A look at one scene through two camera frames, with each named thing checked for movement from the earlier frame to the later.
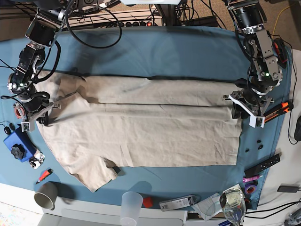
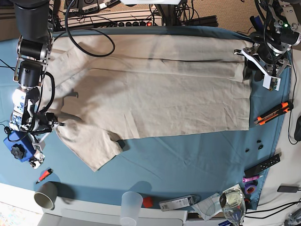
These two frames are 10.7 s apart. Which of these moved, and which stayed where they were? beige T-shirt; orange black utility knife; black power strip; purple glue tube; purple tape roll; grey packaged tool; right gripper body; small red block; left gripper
Moved: left gripper; right gripper body; beige T-shirt
Stayed: orange black utility knife; small red block; black power strip; purple glue tube; grey packaged tool; purple tape roll
